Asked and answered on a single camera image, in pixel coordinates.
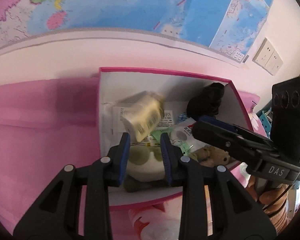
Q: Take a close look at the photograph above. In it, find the black cloth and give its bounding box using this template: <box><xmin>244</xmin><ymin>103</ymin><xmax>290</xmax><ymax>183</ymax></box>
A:
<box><xmin>186</xmin><ymin>82</ymin><xmax>225</xmax><ymax>121</ymax></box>

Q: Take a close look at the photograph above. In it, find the small beige carton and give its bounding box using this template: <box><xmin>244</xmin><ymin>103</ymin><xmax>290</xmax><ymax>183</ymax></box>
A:
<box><xmin>122</xmin><ymin>92</ymin><xmax>165</xmax><ymax>143</ymax></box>

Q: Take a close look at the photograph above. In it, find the green frog plush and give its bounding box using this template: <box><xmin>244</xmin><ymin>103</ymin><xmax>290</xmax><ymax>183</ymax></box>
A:
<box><xmin>123</xmin><ymin>145</ymin><xmax>168</xmax><ymax>193</ymax></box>

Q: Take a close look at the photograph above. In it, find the white wet wipes pack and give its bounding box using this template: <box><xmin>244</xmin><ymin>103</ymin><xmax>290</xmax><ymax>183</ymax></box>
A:
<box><xmin>101</xmin><ymin>95</ymin><xmax>176</xmax><ymax>147</ymax></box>

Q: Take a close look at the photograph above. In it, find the blue gingham scrunchie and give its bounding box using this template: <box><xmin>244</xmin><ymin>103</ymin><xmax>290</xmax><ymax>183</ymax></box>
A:
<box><xmin>178</xmin><ymin>113</ymin><xmax>188</xmax><ymax>123</ymax></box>

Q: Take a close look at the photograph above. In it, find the green cotton pad pack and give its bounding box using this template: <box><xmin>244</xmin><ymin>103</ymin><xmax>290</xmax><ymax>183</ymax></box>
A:
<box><xmin>151</xmin><ymin>118</ymin><xmax>206</xmax><ymax>155</ymax></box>

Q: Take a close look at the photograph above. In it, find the right forearm pink sleeve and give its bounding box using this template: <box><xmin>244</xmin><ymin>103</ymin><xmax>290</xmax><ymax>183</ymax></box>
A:
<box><xmin>269</xmin><ymin>201</ymin><xmax>290</xmax><ymax>235</ymax></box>

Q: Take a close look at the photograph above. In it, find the person's right hand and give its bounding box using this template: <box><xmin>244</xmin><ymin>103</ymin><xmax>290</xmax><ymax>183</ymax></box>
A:
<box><xmin>245</xmin><ymin>176</ymin><xmax>288</xmax><ymax>214</ymax></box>

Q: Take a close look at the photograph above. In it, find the blue plastic rack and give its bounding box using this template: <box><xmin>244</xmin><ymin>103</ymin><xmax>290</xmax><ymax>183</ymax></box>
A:
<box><xmin>257</xmin><ymin>105</ymin><xmax>273</xmax><ymax>137</ymax></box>

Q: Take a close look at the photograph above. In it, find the pink storage box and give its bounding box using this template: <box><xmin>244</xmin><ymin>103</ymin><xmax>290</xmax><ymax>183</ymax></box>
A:
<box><xmin>97</xmin><ymin>67</ymin><xmax>254</xmax><ymax>212</ymax></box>

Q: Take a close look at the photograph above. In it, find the pastel tissue pack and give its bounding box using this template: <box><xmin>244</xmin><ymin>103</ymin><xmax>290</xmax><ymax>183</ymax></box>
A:
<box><xmin>127</xmin><ymin>197</ymin><xmax>186</xmax><ymax>240</ymax></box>

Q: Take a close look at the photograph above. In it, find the pink printed bedsheet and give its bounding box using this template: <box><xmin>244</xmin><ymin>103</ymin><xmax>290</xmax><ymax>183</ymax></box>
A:
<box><xmin>0</xmin><ymin>77</ymin><xmax>268</xmax><ymax>240</ymax></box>

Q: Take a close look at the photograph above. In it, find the black cable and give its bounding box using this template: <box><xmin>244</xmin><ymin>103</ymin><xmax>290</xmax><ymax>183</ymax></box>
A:
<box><xmin>262</xmin><ymin>177</ymin><xmax>300</xmax><ymax>210</ymax></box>

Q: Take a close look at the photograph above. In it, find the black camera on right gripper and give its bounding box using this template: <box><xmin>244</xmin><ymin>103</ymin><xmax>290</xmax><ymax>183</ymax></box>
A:
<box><xmin>270</xmin><ymin>76</ymin><xmax>300</xmax><ymax>163</ymax></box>

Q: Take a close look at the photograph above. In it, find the white wall socket panel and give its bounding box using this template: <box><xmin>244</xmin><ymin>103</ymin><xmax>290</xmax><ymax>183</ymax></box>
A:
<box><xmin>253</xmin><ymin>38</ymin><xmax>283</xmax><ymax>76</ymax></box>

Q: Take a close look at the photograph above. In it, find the colourful wall map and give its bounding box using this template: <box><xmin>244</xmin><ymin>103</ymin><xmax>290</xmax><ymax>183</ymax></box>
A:
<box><xmin>0</xmin><ymin>0</ymin><xmax>273</xmax><ymax>62</ymax></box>

